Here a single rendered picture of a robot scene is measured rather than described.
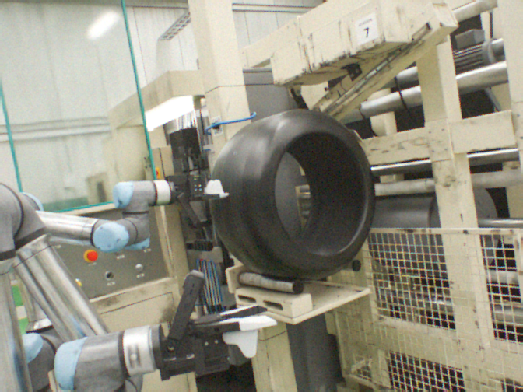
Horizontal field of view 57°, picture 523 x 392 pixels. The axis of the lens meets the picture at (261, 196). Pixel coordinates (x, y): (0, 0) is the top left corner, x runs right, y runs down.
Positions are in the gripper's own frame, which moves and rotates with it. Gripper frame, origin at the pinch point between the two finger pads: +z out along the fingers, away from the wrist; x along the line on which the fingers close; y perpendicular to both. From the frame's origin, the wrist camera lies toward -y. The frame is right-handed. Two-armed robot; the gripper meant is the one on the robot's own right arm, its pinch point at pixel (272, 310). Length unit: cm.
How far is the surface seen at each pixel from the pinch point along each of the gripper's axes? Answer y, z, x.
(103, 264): -13, -56, -124
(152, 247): -17, -36, -134
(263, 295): 8, 5, -89
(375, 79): -61, 60, -84
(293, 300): 10, 14, -76
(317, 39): -80, 42, -85
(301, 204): -24, 34, -139
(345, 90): -63, 52, -97
